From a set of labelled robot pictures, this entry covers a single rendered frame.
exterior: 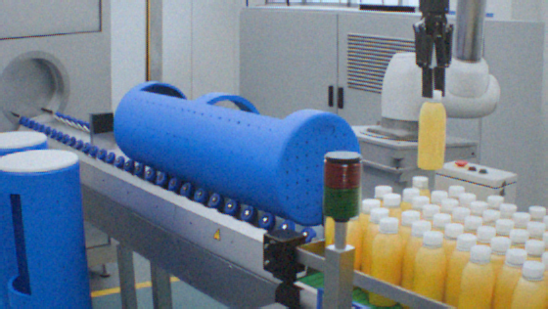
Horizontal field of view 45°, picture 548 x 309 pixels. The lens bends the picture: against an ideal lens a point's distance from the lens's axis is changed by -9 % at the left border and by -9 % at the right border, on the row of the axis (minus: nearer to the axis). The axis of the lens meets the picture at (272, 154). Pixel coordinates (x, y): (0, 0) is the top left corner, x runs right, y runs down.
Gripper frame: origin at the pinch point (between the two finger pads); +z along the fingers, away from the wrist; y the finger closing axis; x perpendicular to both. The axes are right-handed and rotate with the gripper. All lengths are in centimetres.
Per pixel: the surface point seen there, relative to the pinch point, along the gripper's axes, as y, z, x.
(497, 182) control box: -11.4, 23.2, 12.7
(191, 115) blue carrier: 24, 14, -66
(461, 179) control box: -11.0, 24.6, 1.6
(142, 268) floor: -47, 132, -241
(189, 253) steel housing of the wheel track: 25, 55, -68
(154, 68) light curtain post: -18, 11, -164
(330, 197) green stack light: 52, 13, 21
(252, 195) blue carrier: 26, 30, -35
